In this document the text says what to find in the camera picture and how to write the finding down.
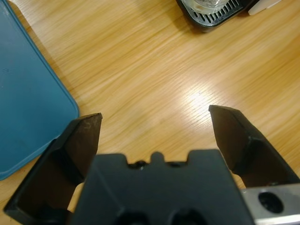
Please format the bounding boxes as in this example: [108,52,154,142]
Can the white capsule coffee machine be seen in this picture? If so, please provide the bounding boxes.
[247,0,282,16]

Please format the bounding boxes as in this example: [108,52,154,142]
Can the clear drinking glass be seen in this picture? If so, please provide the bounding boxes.
[185,0,233,13]

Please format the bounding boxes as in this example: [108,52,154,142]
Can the black drip tray silver grate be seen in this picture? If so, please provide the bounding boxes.
[175,0,260,33]

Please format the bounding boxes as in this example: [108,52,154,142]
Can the teal plastic tray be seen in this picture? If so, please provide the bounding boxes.
[0,0,80,181]

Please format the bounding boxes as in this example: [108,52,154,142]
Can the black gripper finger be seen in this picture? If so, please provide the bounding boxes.
[3,112,104,225]
[208,105,300,189]

